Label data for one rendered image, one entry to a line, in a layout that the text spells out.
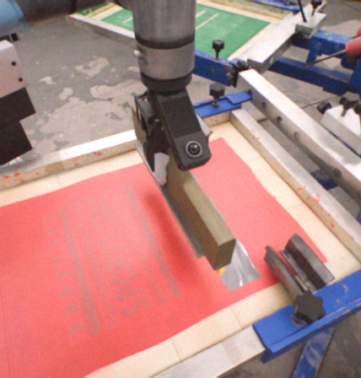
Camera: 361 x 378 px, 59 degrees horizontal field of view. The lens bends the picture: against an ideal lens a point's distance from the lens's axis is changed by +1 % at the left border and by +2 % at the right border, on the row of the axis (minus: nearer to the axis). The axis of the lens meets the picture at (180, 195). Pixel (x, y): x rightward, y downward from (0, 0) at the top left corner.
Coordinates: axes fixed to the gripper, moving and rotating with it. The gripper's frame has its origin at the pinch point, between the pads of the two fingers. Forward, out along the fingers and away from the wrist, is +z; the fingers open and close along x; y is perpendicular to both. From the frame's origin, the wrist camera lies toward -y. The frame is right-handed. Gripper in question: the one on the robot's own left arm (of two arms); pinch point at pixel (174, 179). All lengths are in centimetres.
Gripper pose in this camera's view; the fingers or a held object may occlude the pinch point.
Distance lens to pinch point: 56.8
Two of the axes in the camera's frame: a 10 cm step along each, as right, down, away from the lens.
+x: -9.1, 3.2, -2.7
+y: -4.2, -7.0, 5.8
